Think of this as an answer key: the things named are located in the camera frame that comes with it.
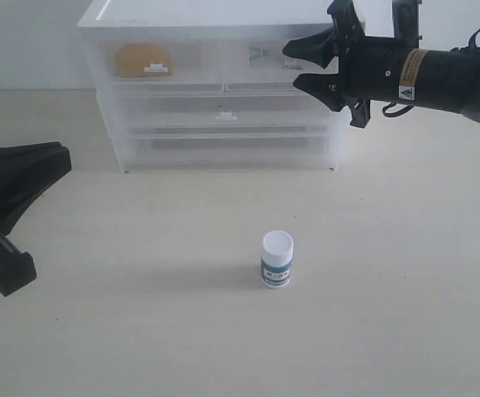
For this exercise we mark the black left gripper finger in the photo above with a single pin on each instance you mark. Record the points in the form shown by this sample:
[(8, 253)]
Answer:
[(17, 268), (26, 172)]

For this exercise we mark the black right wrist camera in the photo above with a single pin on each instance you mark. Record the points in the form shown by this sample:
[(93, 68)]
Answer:
[(405, 18)]

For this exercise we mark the yellow cheese wedge toy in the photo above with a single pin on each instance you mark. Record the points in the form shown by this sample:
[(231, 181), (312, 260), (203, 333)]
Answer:
[(136, 60)]

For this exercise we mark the white blue pill bottle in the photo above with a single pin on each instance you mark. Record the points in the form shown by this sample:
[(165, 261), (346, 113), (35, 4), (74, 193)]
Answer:
[(276, 258)]

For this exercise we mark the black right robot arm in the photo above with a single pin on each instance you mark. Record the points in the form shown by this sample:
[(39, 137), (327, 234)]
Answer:
[(447, 81)]

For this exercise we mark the white plastic drawer cabinet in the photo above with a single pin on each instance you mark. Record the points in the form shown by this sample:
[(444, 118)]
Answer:
[(141, 21)]

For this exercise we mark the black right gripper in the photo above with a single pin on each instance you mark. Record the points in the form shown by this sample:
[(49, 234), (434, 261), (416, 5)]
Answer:
[(369, 66)]

